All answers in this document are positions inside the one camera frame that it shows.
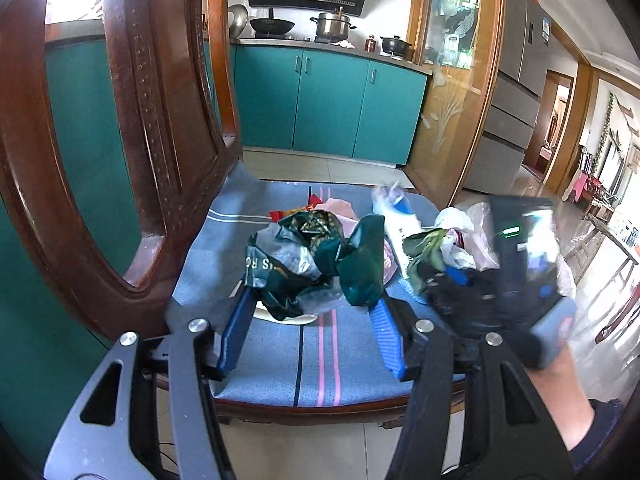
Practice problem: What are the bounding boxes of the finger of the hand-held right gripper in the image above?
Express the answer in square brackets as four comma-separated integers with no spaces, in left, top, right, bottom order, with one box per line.
[417,262,486,311]

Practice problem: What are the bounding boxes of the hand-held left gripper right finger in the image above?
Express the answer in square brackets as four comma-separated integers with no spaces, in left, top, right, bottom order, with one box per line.
[369,296,576,480]

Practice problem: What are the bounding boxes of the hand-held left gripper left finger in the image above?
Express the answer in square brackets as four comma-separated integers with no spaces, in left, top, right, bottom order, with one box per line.
[44,285,258,480]

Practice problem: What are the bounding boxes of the green leaf print wrapper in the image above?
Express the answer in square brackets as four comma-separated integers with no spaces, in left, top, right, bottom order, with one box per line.
[402,227,451,291]

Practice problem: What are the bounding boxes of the green plastic wrapper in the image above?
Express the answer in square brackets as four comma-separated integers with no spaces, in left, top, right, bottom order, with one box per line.
[336,214,387,307]

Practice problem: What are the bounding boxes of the dark green snack bag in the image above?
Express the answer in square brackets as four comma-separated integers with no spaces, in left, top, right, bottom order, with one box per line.
[243,210,351,322]

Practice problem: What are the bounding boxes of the red snack bag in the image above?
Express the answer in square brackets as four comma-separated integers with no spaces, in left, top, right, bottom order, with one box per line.
[269,192,326,223]

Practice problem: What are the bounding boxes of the white plate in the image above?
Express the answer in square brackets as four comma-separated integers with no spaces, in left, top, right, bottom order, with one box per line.
[232,280,318,326]

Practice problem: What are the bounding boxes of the blue striped seat cushion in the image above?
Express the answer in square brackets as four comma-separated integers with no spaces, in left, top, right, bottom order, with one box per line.
[165,162,468,408]

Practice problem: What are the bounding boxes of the wooden bench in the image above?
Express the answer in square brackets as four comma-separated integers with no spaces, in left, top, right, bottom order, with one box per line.
[565,212,640,346]

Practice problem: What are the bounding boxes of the red cloth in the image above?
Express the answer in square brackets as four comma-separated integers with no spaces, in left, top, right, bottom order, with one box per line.
[562,170,591,203]

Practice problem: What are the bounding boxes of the pink paper wrapper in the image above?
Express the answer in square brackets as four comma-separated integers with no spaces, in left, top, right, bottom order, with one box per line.
[320,198,358,236]

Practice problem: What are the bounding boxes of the wooden framed glass door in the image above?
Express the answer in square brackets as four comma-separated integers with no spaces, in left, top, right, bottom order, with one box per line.
[405,0,506,208]

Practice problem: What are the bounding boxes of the silver refrigerator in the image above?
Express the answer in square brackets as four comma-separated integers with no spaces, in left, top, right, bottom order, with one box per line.
[462,0,553,193]

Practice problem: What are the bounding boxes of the teal kitchen cabinets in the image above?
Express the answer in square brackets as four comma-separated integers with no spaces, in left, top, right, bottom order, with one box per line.
[230,42,430,166]

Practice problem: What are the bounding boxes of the dark wooden chair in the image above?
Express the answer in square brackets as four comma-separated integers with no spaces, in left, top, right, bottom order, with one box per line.
[0,0,468,428]

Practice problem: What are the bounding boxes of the black cooking pot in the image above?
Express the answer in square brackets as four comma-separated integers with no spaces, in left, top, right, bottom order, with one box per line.
[380,35,415,58]

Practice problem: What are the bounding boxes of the steel stock pot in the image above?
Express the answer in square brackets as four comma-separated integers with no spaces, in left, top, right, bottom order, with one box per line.
[310,7,357,43]

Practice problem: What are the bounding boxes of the black wok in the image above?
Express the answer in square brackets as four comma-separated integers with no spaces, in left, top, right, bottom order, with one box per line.
[248,7,297,38]

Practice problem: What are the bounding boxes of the metal pot lid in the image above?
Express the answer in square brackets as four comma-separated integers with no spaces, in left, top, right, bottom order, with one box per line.
[227,4,249,38]

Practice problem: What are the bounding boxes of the wooden doorway frame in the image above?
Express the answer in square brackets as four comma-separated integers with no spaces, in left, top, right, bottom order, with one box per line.
[522,70,576,171]

